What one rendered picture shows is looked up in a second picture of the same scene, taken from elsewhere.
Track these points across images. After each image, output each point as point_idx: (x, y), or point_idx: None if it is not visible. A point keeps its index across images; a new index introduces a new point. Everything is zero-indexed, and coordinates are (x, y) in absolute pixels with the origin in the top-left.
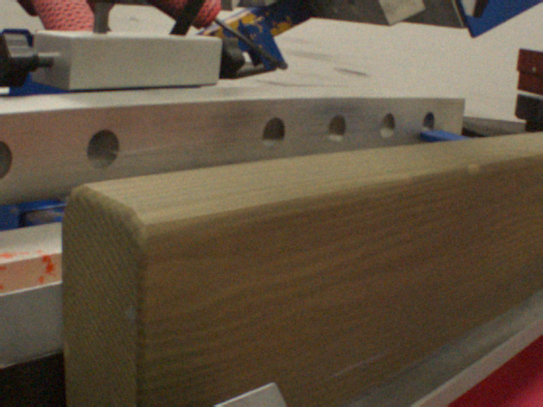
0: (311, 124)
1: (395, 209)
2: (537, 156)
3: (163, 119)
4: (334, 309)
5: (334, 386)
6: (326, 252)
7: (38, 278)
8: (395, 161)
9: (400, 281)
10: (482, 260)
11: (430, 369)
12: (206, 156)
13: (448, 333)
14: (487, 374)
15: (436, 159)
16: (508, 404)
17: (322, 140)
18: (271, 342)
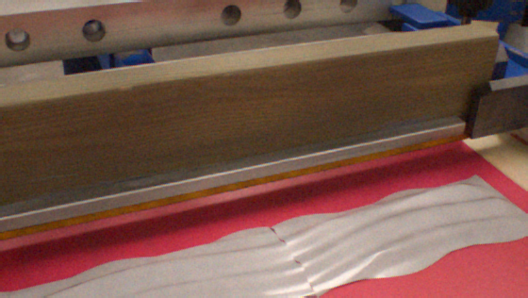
0: (266, 7)
1: (47, 111)
2: (215, 74)
3: (137, 11)
4: (17, 152)
5: (34, 185)
6: (0, 129)
7: None
8: (66, 86)
9: (68, 142)
10: (156, 134)
11: (113, 187)
12: (174, 32)
13: (136, 170)
14: (161, 197)
15: (98, 84)
16: (222, 220)
17: (277, 18)
18: None
